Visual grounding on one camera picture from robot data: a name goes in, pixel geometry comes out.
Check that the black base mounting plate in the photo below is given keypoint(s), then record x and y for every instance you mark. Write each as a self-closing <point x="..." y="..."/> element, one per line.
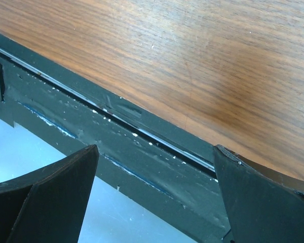
<point x="162" y="167"/>

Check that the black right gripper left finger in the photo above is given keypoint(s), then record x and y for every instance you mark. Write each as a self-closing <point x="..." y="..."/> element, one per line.
<point x="48" y="204"/>

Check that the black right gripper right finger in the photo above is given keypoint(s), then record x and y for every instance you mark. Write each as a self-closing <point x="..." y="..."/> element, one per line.
<point x="262" y="205"/>

